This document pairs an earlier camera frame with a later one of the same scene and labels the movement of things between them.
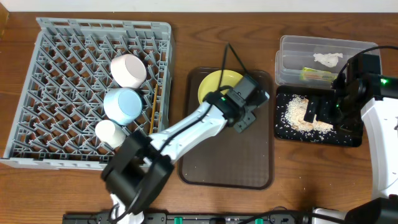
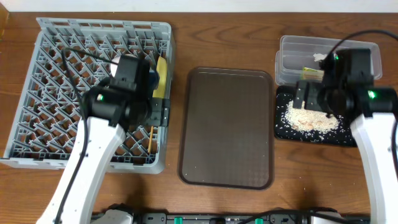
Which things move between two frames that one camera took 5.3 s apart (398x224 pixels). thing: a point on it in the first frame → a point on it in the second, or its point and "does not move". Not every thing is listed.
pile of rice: [293, 114] does not move
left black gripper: [245, 119] → [163, 112]
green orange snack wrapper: [309, 74] does not move
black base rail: [198, 218] does not move
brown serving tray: [230, 158] does not move
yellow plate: [211, 82] → [161, 70]
